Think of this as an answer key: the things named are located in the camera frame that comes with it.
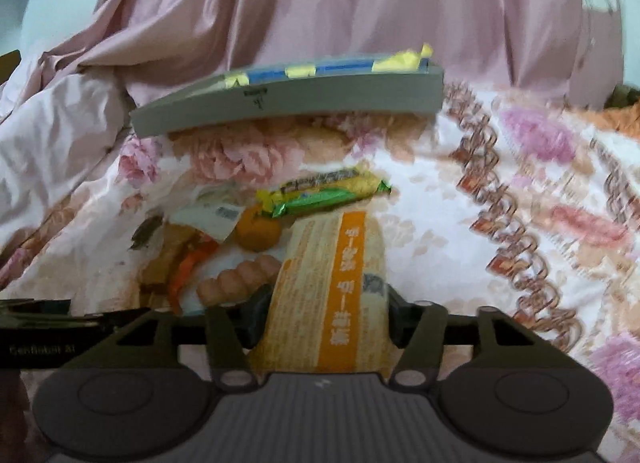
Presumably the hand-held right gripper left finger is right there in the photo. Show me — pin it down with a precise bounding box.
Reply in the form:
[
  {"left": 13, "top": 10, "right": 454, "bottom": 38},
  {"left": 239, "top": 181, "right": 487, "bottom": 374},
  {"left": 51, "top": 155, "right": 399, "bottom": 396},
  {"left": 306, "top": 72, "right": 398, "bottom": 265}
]
[{"left": 67, "top": 288, "right": 274, "bottom": 390}]

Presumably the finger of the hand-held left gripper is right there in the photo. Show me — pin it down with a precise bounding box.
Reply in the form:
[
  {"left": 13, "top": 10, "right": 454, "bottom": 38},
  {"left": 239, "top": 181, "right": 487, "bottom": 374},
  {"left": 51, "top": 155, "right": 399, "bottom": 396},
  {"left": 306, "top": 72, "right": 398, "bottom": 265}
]
[{"left": 97, "top": 309, "right": 151, "bottom": 330}]

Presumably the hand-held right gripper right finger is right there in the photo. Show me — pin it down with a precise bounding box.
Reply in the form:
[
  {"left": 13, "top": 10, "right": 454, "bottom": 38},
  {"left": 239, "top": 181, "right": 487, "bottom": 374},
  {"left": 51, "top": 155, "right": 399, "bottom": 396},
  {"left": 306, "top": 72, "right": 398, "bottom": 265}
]
[{"left": 386, "top": 287, "right": 572, "bottom": 390}]

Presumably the twisted bread roll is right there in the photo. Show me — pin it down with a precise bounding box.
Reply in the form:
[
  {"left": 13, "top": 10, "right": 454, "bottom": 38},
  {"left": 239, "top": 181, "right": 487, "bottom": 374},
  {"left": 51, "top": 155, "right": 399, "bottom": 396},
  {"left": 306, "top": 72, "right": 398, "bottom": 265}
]
[{"left": 196, "top": 255, "right": 282, "bottom": 305}]

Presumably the orange and white snack packet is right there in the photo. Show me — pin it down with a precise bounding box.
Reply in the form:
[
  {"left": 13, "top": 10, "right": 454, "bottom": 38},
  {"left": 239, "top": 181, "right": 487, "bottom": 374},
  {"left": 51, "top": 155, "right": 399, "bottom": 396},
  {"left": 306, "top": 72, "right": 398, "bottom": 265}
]
[{"left": 248, "top": 209, "right": 392, "bottom": 374}]

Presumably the clear sandwich packet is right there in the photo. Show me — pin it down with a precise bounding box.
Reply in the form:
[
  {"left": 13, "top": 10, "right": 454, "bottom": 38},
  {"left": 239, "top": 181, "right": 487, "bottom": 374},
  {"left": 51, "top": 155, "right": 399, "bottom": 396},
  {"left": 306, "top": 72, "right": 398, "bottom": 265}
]
[{"left": 131, "top": 188, "right": 242, "bottom": 316}]

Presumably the orange mandarin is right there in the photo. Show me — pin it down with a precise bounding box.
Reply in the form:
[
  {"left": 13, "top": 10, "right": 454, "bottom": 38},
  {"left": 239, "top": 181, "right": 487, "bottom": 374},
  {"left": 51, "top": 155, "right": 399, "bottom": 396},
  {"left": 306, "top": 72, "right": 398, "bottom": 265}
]
[{"left": 235, "top": 206, "right": 282, "bottom": 251}]

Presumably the green and yellow snack bar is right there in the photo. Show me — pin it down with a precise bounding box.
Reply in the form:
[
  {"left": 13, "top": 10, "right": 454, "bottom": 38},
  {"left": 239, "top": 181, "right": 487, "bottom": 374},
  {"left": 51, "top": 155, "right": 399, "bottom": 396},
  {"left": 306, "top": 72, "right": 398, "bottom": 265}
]
[{"left": 256, "top": 168, "right": 393, "bottom": 218}]

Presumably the grey box with printed inside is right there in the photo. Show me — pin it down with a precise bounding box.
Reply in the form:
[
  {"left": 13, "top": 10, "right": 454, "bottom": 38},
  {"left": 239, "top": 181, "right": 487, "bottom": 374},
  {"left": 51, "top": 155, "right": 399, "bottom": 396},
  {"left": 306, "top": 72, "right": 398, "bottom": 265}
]
[{"left": 129, "top": 44, "right": 446, "bottom": 138}]

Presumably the floral printed blanket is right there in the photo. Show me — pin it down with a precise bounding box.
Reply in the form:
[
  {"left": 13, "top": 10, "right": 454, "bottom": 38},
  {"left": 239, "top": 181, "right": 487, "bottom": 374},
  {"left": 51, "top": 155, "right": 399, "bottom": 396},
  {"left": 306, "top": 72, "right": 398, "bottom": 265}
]
[{"left": 0, "top": 75, "right": 640, "bottom": 463}]

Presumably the pale pink satin quilt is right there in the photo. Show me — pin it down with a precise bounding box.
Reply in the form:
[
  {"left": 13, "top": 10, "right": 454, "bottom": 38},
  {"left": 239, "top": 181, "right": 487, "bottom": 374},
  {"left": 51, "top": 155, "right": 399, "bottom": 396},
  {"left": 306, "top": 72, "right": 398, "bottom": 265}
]
[{"left": 0, "top": 50, "right": 133, "bottom": 244}]

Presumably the crumpled yellow plastic bag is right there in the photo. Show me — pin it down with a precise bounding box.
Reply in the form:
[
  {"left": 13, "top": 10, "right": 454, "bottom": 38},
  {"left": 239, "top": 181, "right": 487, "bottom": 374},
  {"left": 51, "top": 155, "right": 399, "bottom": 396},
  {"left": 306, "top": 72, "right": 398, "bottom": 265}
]
[{"left": 372, "top": 44, "right": 434, "bottom": 74}]

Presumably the brown board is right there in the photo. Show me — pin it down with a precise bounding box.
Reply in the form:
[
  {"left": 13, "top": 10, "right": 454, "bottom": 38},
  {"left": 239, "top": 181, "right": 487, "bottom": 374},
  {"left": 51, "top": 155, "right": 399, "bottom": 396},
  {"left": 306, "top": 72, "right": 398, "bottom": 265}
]
[{"left": 0, "top": 49, "right": 22, "bottom": 90}]

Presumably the orange and green cloth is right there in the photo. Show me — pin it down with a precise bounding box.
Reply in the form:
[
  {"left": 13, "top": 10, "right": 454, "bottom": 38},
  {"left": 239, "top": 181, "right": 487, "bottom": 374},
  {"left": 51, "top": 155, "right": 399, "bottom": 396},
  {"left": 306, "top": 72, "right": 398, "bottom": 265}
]
[{"left": 602, "top": 84, "right": 640, "bottom": 134}]

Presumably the pink satin cloth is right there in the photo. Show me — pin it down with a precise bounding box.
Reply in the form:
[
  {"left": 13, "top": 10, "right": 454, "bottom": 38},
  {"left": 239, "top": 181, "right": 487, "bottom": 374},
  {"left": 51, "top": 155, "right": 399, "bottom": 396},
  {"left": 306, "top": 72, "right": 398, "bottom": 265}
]
[{"left": 40, "top": 0, "right": 623, "bottom": 108}]

